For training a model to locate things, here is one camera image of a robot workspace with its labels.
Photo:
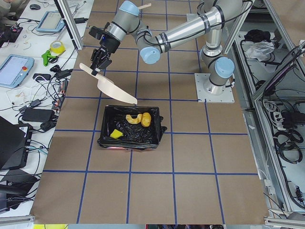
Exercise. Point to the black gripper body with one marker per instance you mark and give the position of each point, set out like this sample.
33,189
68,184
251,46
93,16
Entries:
109,45

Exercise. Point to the beige plastic dustpan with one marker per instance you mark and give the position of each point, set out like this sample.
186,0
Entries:
109,88

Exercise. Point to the yellow curved bread piece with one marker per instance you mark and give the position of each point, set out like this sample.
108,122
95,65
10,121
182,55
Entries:
133,121

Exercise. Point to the yellow toy potato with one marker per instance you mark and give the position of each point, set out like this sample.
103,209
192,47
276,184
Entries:
146,119

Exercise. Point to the green yellow sponge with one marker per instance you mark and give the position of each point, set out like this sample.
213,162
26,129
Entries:
116,134

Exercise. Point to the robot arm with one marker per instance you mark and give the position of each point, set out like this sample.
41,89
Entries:
212,16

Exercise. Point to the black lined trash bin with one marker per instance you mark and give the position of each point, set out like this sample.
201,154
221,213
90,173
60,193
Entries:
134,136

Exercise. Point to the yellow tape roll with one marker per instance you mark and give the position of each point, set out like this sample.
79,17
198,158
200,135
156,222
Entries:
57,47

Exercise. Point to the far teach pendant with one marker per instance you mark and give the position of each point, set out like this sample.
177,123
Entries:
51,22

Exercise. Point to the teach pendant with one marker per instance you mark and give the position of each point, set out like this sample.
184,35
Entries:
14,70
51,22

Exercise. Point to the green clamp tool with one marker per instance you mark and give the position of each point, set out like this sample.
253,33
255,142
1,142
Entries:
49,58

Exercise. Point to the near teach pendant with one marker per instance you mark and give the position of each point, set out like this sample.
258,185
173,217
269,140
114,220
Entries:
14,70

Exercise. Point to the aluminium frame post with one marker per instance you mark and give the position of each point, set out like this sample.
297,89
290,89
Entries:
66,15

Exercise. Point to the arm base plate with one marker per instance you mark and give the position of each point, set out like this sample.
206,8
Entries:
210,93

